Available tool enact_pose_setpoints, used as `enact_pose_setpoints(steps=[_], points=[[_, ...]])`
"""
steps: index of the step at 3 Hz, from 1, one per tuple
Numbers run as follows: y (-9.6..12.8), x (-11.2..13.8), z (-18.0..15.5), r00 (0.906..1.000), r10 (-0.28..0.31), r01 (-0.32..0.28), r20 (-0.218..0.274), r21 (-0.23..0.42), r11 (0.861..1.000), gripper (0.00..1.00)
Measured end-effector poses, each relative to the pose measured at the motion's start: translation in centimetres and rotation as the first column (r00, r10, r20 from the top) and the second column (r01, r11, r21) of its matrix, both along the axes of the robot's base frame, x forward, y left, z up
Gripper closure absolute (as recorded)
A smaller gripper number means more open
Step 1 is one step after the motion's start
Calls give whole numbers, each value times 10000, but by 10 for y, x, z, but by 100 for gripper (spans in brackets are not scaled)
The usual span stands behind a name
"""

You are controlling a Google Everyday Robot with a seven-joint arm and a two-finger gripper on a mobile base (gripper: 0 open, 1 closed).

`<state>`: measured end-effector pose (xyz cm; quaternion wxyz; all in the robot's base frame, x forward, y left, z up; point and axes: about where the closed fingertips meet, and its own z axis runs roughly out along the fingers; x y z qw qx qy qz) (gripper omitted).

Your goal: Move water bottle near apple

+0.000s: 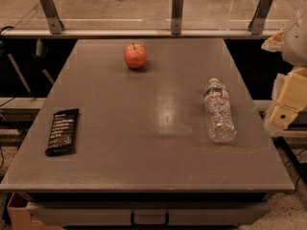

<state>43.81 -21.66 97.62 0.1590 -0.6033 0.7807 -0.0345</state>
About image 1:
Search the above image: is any metal bracket post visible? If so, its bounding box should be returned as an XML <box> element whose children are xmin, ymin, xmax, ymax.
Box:
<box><xmin>39</xmin><ymin>0</ymin><xmax>63</xmax><ymax>35</ymax></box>
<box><xmin>171</xmin><ymin>0</ymin><xmax>184</xmax><ymax>35</ymax></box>
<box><xmin>248</xmin><ymin>0</ymin><xmax>273</xmax><ymax>35</ymax></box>

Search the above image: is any black cable on floor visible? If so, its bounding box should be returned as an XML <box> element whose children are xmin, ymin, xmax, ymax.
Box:
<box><xmin>283</xmin><ymin>147</ymin><xmax>307</xmax><ymax>196</ymax></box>

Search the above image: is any middle metal bracket post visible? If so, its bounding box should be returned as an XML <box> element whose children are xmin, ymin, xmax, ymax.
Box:
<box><xmin>171</xmin><ymin>0</ymin><xmax>184</xmax><ymax>35</ymax></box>

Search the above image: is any left metal bracket post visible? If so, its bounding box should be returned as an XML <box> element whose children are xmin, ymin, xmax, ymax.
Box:
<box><xmin>39</xmin><ymin>0</ymin><xmax>63</xmax><ymax>35</ymax></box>

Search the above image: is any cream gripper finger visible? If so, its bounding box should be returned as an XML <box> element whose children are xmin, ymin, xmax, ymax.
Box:
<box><xmin>261</xmin><ymin>28</ymin><xmax>285</xmax><ymax>53</ymax></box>
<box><xmin>263</xmin><ymin>66</ymin><xmax>307</xmax><ymax>131</ymax></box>

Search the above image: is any right metal bracket post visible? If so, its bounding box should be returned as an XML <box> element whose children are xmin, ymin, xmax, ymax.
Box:
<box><xmin>248</xmin><ymin>0</ymin><xmax>273</xmax><ymax>35</ymax></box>

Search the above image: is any red apple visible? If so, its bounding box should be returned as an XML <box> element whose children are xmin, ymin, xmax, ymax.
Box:
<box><xmin>124</xmin><ymin>43</ymin><xmax>147</xmax><ymax>70</ymax></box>

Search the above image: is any cardboard box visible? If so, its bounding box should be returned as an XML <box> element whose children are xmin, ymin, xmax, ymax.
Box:
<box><xmin>7</xmin><ymin>194</ymin><xmax>61</xmax><ymax>230</ymax></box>

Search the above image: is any clear acrylic barrier panel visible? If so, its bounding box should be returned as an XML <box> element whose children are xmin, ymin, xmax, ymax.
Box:
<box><xmin>0</xmin><ymin>0</ymin><xmax>307</xmax><ymax>31</ymax></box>

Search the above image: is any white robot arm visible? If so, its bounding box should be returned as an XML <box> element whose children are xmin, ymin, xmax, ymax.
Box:
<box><xmin>261</xmin><ymin>9</ymin><xmax>307</xmax><ymax>131</ymax></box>

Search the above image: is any grey table drawer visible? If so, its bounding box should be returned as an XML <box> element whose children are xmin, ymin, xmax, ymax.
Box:
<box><xmin>26</xmin><ymin>202</ymin><xmax>270</xmax><ymax>227</ymax></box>

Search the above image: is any clear plastic water bottle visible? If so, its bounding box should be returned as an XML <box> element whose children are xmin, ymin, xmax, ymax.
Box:
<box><xmin>203</xmin><ymin>78</ymin><xmax>236</xmax><ymax>144</ymax></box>

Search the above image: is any black snack bar wrapper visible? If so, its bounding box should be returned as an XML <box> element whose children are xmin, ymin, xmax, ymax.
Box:
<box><xmin>45</xmin><ymin>108</ymin><xmax>79</xmax><ymax>156</ymax></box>

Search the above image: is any black drawer handle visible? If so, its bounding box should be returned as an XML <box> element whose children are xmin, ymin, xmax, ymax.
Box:
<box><xmin>130</xmin><ymin>209</ymin><xmax>170</xmax><ymax>227</ymax></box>

